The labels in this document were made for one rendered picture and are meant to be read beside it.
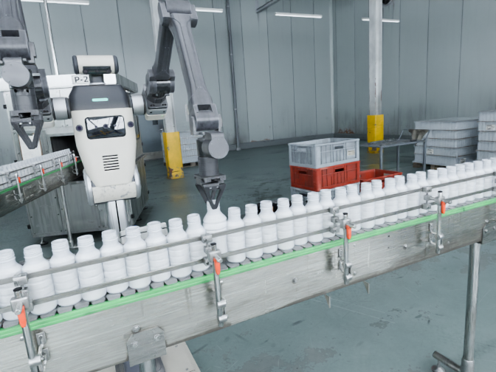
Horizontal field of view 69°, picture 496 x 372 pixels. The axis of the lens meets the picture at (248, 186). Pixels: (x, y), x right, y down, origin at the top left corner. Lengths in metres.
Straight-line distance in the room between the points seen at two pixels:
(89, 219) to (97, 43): 9.07
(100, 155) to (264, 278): 0.82
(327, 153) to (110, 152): 2.34
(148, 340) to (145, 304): 0.10
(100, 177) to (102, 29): 11.92
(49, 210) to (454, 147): 6.99
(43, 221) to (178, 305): 4.08
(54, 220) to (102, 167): 3.48
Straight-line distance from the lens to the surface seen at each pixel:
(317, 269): 1.25
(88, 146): 1.54
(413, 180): 1.52
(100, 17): 13.44
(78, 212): 4.88
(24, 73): 1.04
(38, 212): 5.03
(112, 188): 1.56
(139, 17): 13.63
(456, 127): 8.01
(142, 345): 1.09
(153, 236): 1.02
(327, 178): 3.49
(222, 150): 0.95
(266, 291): 1.17
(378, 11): 11.61
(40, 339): 1.04
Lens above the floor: 1.45
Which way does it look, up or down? 12 degrees down
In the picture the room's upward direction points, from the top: 4 degrees counter-clockwise
